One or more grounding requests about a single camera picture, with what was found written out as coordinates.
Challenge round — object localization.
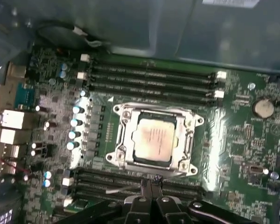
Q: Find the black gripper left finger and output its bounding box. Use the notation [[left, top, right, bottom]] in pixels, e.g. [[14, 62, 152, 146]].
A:
[[58, 178, 156, 224]]

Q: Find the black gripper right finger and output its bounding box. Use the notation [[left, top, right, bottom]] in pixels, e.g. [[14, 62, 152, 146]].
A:
[[154, 175, 252, 224]]

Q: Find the silver CPU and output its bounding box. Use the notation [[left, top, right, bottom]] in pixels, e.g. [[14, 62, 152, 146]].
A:
[[130, 112, 178, 168]]

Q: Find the metal socket cover frame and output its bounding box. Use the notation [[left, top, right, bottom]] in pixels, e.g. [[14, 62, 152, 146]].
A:
[[118, 102, 196, 173]]

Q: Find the CPU socket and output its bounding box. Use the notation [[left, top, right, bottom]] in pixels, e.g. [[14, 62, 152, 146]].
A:
[[105, 102, 205, 177]]

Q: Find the black RAM slot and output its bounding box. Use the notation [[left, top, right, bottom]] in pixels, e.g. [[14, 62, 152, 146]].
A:
[[77, 71, 224, 98], [62, 177, 201, 198], [73, 188, 199, 203], [87, 80, 217, 107], [80, 54, 227, 80], [88, 63, 219, 89], [74, 167, 203, 189]]

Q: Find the dark RAM module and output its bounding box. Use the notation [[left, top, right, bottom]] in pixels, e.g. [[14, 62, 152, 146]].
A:
[[70, 201, 95, 210]]

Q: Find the green motherboard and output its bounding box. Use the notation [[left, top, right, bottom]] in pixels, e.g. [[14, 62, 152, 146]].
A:
[[21, 44, 280, 224]]

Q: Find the silver internal USB connector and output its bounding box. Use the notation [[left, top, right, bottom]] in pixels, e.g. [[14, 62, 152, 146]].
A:
[[246, 163, 264, 175]]

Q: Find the silver coin battery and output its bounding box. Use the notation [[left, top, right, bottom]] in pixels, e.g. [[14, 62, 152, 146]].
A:
[[253, 97, 275, 119]]

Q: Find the silver port block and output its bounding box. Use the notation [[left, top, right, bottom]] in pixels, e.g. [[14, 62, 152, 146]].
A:
[[0, 109, 26, 129], [0, 129, 17, 144]]

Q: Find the teal port connector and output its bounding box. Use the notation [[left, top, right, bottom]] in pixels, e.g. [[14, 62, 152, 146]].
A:
[[15, 83, 37, 109]]

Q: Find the black open PC case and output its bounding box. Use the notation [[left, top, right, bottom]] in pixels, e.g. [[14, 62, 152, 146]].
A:
[[0, 0, 280, 224]]

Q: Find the red wire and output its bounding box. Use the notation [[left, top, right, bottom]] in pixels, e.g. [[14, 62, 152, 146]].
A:
[[0, 153, 31, 175]]

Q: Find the white wire connector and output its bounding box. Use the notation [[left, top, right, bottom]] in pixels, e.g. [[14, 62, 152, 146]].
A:
[[72, 26, 88, 37]]

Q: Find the black fan wire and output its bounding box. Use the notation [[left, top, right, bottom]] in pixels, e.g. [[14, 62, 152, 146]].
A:
[[35, 20, 112, 47]]

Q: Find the white case wall sticker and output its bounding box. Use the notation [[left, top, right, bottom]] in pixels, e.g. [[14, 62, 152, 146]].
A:
[[202, 0, 262, 8]]

